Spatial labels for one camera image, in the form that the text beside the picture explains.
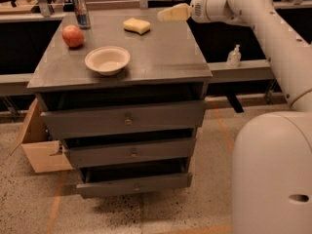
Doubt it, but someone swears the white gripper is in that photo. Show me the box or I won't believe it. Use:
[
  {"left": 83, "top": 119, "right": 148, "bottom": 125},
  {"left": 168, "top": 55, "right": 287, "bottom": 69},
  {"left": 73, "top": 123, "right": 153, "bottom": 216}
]
[{"left": 157, "top": 0, "right": 234, "bottom": 23}]

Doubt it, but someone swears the yellow sponge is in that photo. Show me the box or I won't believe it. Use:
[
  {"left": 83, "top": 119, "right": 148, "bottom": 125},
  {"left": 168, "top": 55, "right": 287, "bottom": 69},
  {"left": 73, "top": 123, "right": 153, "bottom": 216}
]
[{"left": 123, "top": 18, "right": 151, "bottom": 35}]

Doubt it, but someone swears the white paper bowl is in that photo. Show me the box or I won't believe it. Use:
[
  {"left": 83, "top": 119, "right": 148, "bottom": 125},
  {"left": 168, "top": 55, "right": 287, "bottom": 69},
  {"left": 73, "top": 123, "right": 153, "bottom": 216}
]
[{"left": 85, "top": 46, "right": 131, "bottom": 76}]

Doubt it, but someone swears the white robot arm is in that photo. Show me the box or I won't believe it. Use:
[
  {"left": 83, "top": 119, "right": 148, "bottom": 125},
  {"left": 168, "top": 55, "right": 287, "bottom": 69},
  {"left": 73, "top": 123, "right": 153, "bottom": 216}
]
[{"left": 158, "top": 0, "right": 312, "bottom": 234}]

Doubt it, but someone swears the clear hand sanitizer bottle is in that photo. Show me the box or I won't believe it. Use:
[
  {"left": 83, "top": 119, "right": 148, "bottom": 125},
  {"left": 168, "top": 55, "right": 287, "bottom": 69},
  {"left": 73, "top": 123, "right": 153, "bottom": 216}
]
[{"left": 226, "top": 45, "right": 241, "bottom": 68}]

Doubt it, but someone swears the grey drawer cabinet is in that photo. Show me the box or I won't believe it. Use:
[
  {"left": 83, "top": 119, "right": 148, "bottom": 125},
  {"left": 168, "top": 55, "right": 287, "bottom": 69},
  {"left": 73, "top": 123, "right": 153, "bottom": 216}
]
[{"left": 27, "top": 9, "right": 212, "bottom": 198}]

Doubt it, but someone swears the red apple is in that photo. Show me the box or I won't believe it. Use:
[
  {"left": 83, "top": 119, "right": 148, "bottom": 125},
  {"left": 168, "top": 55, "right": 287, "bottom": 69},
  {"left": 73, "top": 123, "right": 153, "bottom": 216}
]
[{"left": 61, "top": 25, "right": 84, "bottom": 48}]

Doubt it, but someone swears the top grey drawer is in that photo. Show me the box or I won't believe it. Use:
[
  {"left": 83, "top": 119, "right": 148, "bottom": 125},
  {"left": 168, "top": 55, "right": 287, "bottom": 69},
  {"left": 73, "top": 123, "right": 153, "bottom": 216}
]
[{"left": 41, "top": 100, "right": 204, "bottom": 139}]

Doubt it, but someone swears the grey drawer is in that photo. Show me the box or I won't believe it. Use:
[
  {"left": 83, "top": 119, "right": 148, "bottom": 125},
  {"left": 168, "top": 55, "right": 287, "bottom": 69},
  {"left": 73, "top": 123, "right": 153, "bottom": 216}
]
[
  {"left": 76, "top": 173, "right": 192, "bottom": 198},
  {"left": 41, "top": 100, "right": 204, "bottom": 139},
  {"left": 64, "top": 137, "right": 196, "bottom": 168}
]

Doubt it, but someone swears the middle grey drawer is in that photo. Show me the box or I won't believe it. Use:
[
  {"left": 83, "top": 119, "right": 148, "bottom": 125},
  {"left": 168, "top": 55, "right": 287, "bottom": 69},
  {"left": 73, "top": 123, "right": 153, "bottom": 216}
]
[{"left": 64, "top": 137, "right": 196, "bottom": 168}]

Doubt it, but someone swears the bottom grey drawer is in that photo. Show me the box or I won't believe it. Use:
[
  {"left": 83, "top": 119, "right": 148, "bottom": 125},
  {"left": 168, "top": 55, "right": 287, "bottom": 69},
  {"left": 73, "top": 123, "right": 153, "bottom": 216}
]
[{"left": 76, "top": 173, "right": 192, "bottom": 198}]

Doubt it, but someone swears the grey metal railing beam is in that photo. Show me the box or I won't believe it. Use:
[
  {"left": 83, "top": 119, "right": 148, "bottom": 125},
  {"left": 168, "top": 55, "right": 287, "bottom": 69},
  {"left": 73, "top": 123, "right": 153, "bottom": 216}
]
[{"left": 0, "top": 59, "right": 274, "bottom": 97}]

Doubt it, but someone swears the brown cardboard box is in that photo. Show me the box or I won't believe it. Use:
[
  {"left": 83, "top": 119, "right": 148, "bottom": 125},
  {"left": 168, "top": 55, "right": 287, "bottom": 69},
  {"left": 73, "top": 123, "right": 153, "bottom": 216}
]
[{"left": 10, "top": 99, "right": 72, "bottom": 174}]

